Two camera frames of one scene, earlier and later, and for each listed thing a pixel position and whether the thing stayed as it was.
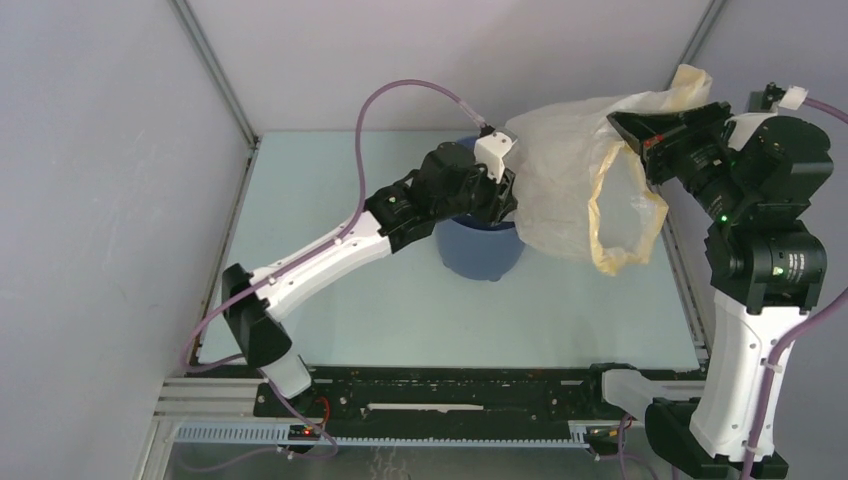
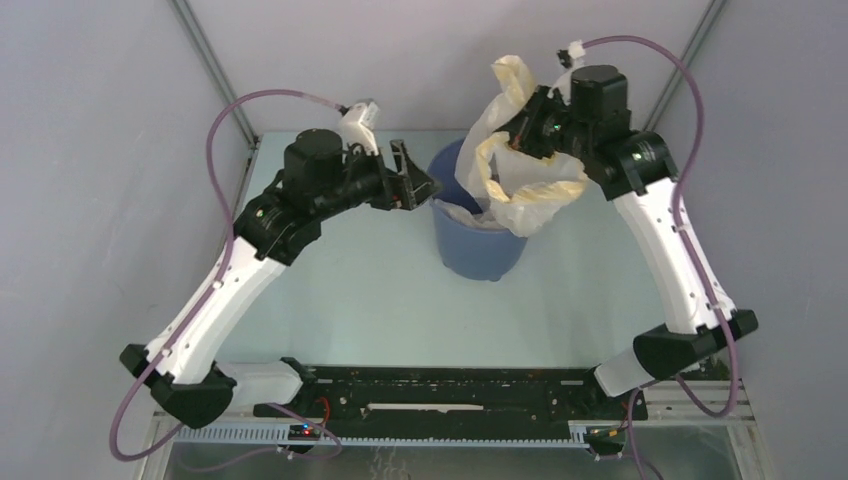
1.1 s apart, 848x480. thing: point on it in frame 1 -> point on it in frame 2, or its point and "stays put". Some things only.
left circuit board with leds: x=302 y=432 stays put
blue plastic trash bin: x=476 y=248 stays put
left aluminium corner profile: x=185 y=14 stays put
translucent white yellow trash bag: x=580 y=190 -> x=521 y=189
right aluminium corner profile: x=697 y=35 stays put
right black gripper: x=657 y=136 -> x=520 y=132
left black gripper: x=500 y=199 -> x=393 y=190
